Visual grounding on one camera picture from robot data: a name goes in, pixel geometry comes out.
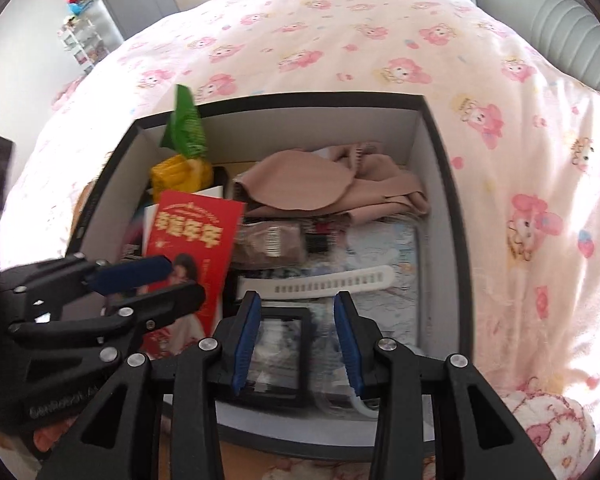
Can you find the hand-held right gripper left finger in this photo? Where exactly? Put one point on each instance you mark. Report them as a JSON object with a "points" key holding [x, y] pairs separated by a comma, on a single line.
{"points": [[244, 347]]}

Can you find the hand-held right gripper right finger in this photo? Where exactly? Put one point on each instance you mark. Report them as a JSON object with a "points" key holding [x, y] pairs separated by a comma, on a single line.
{"points": [[348, 347]]}

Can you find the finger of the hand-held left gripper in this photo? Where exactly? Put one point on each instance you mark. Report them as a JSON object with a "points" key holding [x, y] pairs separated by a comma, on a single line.
{"points": [[130, 271], [172, 299]]}

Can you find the black framed clear case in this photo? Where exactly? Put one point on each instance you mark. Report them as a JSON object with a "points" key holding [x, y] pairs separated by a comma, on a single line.
{"points": [[275, 355]]}

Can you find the red printed packet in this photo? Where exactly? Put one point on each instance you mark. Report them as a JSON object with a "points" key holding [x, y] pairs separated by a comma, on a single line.
{"points": [[195, 240]]}

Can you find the black storage box white inside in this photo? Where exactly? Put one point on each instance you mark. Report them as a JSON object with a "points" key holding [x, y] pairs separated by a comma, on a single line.
{"points": [[330, 125]]}

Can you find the brown packet white label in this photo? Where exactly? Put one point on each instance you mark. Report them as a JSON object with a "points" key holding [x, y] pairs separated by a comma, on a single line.
{"points": [[260, 245]]}

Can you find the yellow packet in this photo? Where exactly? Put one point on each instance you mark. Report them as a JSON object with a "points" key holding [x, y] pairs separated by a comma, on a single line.
{"points": [[180, 172]]}

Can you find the beige cloth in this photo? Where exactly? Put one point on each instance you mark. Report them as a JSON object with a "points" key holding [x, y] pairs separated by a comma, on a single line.
{"points": [[305, 185]]}

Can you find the pink white plush towel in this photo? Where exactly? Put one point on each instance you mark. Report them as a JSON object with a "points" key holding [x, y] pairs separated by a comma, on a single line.
{"points": [[550, 430]]}

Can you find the white shelf rack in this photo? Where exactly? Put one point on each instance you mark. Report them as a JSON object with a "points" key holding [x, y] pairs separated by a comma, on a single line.
{"points": [[82, 35]]}

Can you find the pink printed blanket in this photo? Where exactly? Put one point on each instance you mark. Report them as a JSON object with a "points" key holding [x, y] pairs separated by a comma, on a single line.
{"points": [[330, 35]]}

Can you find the grey padded headboard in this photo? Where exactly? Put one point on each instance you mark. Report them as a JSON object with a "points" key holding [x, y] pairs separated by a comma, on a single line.
{"points": [[555, 20]]}

